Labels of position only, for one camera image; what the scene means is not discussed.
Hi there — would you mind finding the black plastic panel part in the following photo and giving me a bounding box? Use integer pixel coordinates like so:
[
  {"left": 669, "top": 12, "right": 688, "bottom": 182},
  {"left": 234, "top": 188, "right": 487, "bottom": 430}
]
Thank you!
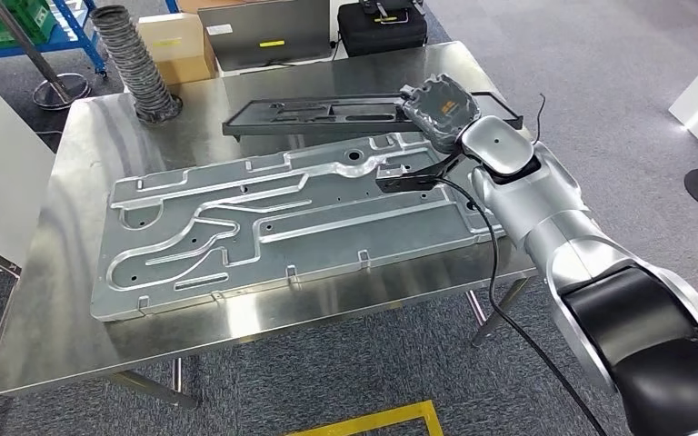
[{"left": 222, "top": 89, "right": 525, "bottom": 144}]

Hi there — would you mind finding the stainless steel workbench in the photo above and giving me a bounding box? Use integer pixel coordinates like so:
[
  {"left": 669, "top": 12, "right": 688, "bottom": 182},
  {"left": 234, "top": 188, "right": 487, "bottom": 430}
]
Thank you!
[{"left": 0, "top": 40, "right": 544, "bottom": 411}]

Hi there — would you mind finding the silver stamped metal plate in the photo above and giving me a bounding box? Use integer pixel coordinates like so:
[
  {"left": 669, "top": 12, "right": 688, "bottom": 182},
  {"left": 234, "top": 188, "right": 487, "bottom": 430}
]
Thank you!
[{"left": 89, "top": 130, "right": 507, "bottom": 323}]

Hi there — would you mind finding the black carry case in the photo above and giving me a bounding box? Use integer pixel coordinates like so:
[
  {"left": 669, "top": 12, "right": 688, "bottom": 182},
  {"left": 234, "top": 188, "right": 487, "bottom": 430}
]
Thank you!
[{"left": 335, "top": 0, "right": 429, "bottom": 59}]

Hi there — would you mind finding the brown cardboard box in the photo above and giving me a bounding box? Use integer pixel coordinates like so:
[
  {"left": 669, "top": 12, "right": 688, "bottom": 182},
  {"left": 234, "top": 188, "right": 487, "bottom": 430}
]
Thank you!
[{"left": 136, "top": 11, "right": 218, "bottom": 86}]

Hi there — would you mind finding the blue metal cart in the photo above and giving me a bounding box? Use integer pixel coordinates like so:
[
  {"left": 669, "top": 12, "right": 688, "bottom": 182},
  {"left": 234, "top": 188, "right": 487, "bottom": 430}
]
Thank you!
[{"left": 0, "top": 0, "right": 110, "bottom": 80}]

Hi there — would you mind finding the green storage bin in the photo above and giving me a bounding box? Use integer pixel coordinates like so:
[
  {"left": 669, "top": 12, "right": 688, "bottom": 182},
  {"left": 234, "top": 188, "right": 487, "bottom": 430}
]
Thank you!
[{"left": 0, "top": 0, "right": 59, "bottom": 51}]

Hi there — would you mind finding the grey ribbed duct hose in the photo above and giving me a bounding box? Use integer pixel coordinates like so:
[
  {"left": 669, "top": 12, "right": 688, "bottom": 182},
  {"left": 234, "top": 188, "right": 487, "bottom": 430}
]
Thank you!
[{"left": 89, "top": 4, "right": 184, "bottom": 125}]

